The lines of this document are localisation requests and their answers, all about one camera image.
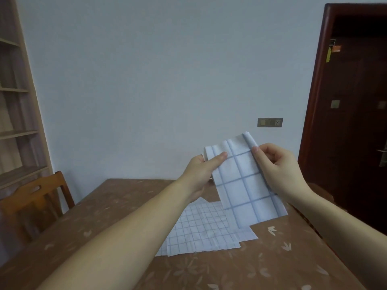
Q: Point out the person's right hand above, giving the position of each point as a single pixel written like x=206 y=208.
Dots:
x=282 y=175

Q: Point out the person's left hand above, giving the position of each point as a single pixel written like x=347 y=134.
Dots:
x=196 y=175

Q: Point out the person's left thumb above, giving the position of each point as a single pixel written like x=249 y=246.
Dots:
x=218 y=159

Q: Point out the person's right thumb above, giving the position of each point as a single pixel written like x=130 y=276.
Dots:
x=260 y=163

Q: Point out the white cloth with wide blue checks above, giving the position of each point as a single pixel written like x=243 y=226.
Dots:
x=245 y=190

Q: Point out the person's left forearm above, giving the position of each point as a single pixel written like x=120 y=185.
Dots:
x=127 y=238

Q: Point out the person's right forearm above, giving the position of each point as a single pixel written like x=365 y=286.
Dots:
x=341 y=229

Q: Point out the white cloth with fine blue grid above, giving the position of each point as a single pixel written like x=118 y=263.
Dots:
x=201 y=229

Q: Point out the brown floral tablecloth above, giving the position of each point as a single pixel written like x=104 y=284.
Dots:
x=272 y=262

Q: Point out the dark brown wooden door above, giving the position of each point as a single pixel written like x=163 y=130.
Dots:
x=353 y=117

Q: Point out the yellow sticker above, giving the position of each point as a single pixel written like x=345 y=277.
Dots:
x=329 y=54

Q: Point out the orange sticker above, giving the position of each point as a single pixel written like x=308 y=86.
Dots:
x=336 y=48

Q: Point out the wooden chair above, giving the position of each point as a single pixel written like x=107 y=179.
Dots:
x=33 y=196

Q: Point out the light wooden bookshelf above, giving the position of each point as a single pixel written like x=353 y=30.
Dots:
x=18 y=117

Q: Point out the wall switch and socket plate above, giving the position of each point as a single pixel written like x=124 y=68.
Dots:
x=270 y=122

